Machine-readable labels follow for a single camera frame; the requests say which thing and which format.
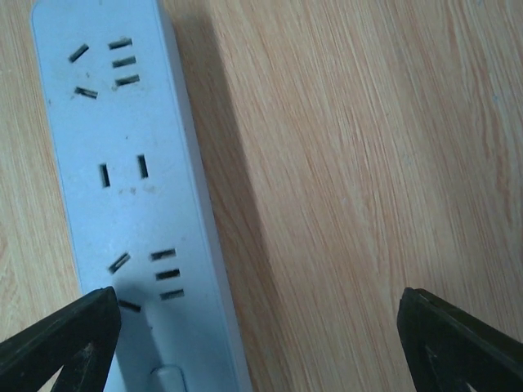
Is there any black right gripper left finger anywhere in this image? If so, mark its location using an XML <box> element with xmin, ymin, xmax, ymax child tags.
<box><xmin>1</xmin><ymin>287</ymin><xmax>122</xmax><ymax>391</ymax></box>

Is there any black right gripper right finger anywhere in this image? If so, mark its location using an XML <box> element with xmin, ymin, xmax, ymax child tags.
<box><xmin>396</xmin><ymin>287</ymin><xmax>522</xmax><ymax>391</ymax></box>

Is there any blue-grey power strip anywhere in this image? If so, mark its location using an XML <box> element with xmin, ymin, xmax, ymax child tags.
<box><xmin>31</xmin><ymin>1</ymin><xmax>252</xmax><ymax>391</ymax></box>

